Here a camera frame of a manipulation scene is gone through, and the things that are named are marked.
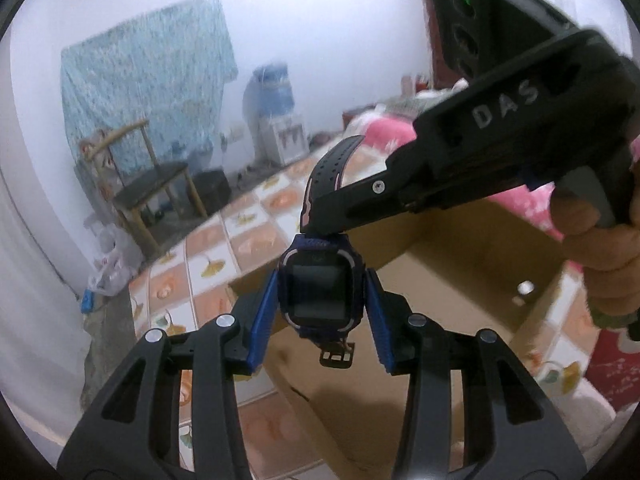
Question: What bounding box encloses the brown cardboard box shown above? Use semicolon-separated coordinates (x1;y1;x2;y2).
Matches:
227;200;576;467

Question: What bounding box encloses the white plastic bag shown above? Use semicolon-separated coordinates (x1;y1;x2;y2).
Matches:
87;224;137;297

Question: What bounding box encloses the white water dispenser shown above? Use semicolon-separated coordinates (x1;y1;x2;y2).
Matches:
255;111;311;167

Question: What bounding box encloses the brown door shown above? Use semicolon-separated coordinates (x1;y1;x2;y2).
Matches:
419;0;472;92

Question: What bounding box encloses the light blue patterned cloth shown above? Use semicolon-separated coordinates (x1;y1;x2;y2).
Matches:
60;0;239;167

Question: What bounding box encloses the blue and black smartwatch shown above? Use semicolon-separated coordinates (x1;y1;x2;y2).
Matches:
277;135;371;369

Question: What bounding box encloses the black bin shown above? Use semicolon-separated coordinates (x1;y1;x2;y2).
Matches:
192;170;232;217

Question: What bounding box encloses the tile-patterned tablecloth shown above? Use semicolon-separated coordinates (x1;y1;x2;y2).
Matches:
127;145;617;480

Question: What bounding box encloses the person's right hand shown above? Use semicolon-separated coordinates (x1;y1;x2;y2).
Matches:
550;135;640;327

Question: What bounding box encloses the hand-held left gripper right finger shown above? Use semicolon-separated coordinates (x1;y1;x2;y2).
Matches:
365;267;586;480

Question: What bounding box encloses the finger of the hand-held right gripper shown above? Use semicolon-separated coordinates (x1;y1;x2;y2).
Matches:
306;170;418;236

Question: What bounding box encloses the pink blanket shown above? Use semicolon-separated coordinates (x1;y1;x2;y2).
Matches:
344;87;640;242

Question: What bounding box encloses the white curtain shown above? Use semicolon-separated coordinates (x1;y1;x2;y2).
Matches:
0;160;88;441

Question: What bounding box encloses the red dotted cloth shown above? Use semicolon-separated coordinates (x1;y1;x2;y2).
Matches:
584;329;640;411

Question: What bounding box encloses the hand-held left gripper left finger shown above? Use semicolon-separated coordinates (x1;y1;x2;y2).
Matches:
57;270;281;480

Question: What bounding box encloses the wooden chair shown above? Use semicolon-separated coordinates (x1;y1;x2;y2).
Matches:
80;119;209;257

